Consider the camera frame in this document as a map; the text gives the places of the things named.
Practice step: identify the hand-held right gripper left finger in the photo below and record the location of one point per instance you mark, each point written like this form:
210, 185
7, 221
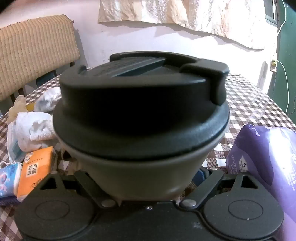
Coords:
83, 179

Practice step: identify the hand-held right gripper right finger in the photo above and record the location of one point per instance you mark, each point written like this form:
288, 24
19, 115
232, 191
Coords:
198, 177

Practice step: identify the white cloth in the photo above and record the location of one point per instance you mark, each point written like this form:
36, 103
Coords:
49, 98

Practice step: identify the dark grey lidded container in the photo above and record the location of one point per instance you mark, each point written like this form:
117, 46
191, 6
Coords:
138, 111

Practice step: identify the orange tissue packet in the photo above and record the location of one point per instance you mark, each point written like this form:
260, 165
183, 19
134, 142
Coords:
34, 171

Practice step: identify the purple tissue pack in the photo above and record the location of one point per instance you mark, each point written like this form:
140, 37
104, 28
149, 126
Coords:
266, 162

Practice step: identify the white towel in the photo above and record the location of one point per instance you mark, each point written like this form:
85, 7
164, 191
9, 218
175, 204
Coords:
34, 128

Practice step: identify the blue tissue packet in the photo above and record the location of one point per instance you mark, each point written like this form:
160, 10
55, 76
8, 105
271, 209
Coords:
9, 178

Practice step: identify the face mask pack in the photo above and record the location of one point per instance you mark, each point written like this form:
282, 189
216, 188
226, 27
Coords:
13, 143

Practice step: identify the brown checked tablecloth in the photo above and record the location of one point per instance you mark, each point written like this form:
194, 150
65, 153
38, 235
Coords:
249, 102

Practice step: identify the tan woven mat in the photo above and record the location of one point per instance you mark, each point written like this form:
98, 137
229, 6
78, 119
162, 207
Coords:
34, 51

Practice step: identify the green door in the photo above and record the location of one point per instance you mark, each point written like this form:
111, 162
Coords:
291, 69

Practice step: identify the dark window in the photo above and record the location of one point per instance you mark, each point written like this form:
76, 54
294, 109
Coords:
269, 9

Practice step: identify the wall socket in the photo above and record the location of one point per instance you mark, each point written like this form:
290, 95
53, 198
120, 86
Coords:
273, 62

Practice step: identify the cream crinkled wall cloth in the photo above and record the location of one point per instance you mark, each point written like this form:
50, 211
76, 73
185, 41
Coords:
185, 14

